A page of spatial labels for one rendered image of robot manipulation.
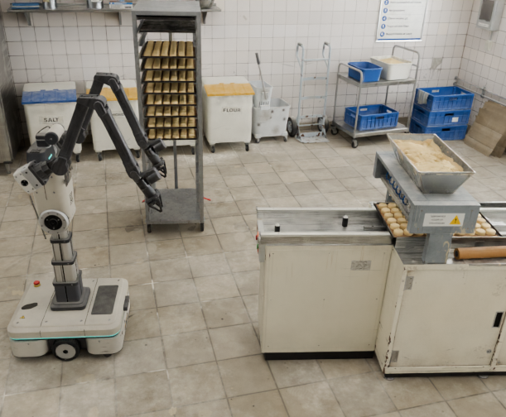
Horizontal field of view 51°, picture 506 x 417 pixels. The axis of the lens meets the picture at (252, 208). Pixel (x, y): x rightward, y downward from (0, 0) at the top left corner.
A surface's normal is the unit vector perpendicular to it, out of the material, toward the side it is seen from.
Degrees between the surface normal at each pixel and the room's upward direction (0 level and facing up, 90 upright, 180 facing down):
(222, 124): 92
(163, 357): 0
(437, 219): 90
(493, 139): 67
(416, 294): 90
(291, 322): 90
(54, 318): 0
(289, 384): 0
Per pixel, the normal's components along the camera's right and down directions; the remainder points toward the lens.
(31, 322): 0.03, -0.89
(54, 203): 0.08, 0.62
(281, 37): 0.25, 0.45
